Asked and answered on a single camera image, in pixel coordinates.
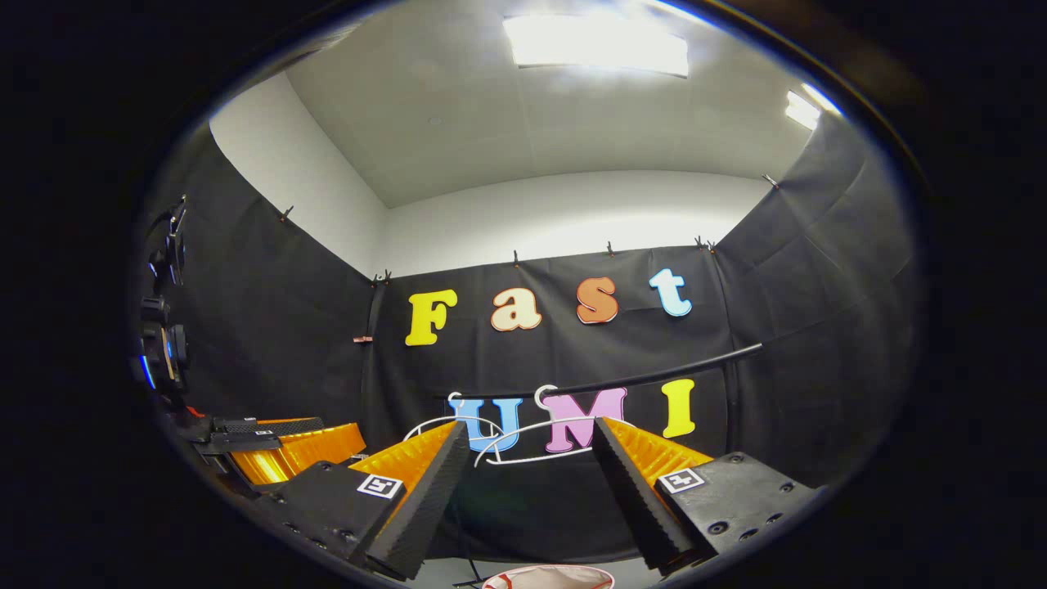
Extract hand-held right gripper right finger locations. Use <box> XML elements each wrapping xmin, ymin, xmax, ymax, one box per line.
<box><xmin>589</xmin><ymin>415</ymin><xmax>819</xmax><ymax>573</ymax></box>

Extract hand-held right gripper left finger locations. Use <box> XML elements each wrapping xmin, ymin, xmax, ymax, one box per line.
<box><xmin>249</xmin><ymin>420</ymin><xmax>473</xmax><ymax>582</ymax></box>

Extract white laundry hamper red handles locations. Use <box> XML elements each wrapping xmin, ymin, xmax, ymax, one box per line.
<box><xmin>481</xmin><ymin>564</ymin><xmax>616</xmax><ymax>589</ymax></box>

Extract white plastic hanger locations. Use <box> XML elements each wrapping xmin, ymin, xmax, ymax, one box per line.
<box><xmin>402</xmin><ymin>392</ymin><xmax>513</xmax><ymax>447</ymax></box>
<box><xmin>474</xmin><ymin>384</ymin><xmax>604</xmax><ymax>468</ymax></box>

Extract black backdrop cloth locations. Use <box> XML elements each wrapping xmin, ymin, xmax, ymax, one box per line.
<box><xmin>133</xmin><ymin>113</ymin><xmax>923</xmax><ymax>567</ymax></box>

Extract small ceiling light panel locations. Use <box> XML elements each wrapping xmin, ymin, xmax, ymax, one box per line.
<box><xmin>784</xmin><ymin>81</ymin><xmax>844</xmax><ymax>133</ymax></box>

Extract large ceiling light panel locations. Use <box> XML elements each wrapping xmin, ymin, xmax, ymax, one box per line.
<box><xmin>502</xmin><ymin>11</ymin><xmax>690</xmax><ymax>79</ymax></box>

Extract black clothes rail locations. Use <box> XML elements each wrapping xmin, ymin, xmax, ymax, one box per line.
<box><xmin>445</xmin><ymin>342</ymin><xmax>764</xmax><ymax>402</ymax></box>

